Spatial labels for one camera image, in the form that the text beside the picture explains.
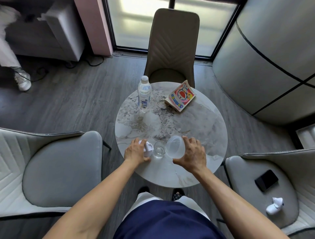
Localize person's left hand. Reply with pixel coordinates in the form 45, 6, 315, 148
124, 138, 151, 168

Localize person's right hand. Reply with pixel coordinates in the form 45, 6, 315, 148
173, 136, 207, 174

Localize white plastic lid piece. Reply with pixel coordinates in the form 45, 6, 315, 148
138, 140, 155, 159

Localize translucent plastic container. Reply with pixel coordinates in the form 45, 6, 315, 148
165, 135, 186, 159

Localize person's left forearm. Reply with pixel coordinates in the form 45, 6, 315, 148
42, 159, 138, 239

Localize person's right forearm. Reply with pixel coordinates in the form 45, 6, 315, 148
191, 167, 284, 239

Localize clear drinking glass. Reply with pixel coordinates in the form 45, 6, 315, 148
153, 141, 166, 159

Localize black patterned shoe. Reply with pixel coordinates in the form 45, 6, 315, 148
172, 188, 185, 201

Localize white trousers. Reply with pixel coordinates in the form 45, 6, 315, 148
132, 192, 211, 221

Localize navy blue shirt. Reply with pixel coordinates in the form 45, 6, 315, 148
113, 199, 227, 239

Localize clear plastic water bottle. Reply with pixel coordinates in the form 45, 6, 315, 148
137, 75, 152, 114

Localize colourful comic book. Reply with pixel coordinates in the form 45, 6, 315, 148
165, 80, 197, 113

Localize black smartphone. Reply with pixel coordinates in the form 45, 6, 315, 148
254, 170, 279, 192

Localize grey upholstered chair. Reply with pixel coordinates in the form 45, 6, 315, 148
217, 148, 315, 235
0, 128, 112, 219

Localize white earbuds case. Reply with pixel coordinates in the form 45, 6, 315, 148
265, 197, 284, 216

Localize brown upholstered chair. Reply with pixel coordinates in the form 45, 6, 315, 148
143, 8, 200, 89

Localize grey curved panelled cabinet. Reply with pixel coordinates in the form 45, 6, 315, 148
212, 0, 315, 126

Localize frosted glass sliding door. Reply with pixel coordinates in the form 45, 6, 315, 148
103, 0, 243, 60

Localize pink curtain panel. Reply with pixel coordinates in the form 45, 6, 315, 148
74, 0, 114, 57

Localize white boxy appliance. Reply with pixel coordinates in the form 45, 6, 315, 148
37, 0, 85, 62

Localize black floor cable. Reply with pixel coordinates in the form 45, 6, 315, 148
64, 55, 106, 69

